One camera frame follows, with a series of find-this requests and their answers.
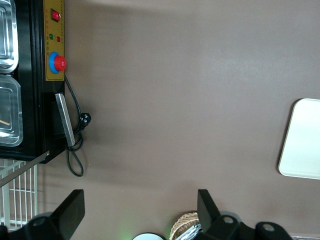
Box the yellow control panel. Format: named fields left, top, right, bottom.
left=44, top=0, right=66, bottom=82

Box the beige plastic serving tray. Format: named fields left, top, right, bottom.
left=277, top=98, right=320, bottom=181

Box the black power cable with plug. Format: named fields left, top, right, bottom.
left=64, top=74, right=92, bottom=178

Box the white wire rack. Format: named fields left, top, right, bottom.
left=0, top=158, right=39, bottom=232

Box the silver machine handle bar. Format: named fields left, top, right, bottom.
left=54, top=92, right=76, bottom=147

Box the red emergency stop button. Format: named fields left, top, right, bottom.
left=48, top=51, right=68, bottom=75

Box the brown table cover sheet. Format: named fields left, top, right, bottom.
left=0, top=0, right=320, bottom=240

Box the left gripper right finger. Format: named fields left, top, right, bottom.
left=197, top=189, right=251, bottom=240

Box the light tan wicker basket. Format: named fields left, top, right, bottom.
left=170, top=211, right=201, bottom=240

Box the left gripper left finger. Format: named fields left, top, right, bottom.
left=7, top=189, right=85, bottom=240

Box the steel food container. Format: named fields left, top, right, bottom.
left=0, top=0, right=20, bottom=74
left=0, top=74, right=24, bottom=147

